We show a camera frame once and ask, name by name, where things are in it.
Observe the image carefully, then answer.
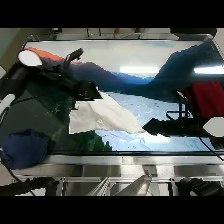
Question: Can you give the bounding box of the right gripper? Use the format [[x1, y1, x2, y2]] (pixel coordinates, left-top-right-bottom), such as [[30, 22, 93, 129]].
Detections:
[[142, 117, 178, 137]]

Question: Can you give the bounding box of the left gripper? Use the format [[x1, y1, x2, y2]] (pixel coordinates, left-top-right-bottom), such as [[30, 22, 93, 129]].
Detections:
[[74, 80, 103, 101]]

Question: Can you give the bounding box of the white T-shirt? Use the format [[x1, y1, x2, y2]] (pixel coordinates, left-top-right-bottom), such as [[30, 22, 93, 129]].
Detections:
[[68, 91, 145, 135]]

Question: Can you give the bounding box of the red garment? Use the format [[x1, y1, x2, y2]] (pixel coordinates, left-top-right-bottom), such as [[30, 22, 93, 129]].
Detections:
[[190, 80, 224, 120]]

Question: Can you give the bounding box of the navy blue garment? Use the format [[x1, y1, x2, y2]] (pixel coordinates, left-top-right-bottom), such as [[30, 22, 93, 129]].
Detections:
[[0, 128, 52, 170]]

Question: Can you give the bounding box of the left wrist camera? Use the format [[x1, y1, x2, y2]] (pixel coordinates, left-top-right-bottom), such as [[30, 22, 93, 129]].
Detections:
[[64, 47, 85, 68]]

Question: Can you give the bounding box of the silver frame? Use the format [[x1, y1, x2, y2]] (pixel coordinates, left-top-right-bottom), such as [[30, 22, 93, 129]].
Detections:
[[0, 154, 224, 197]]

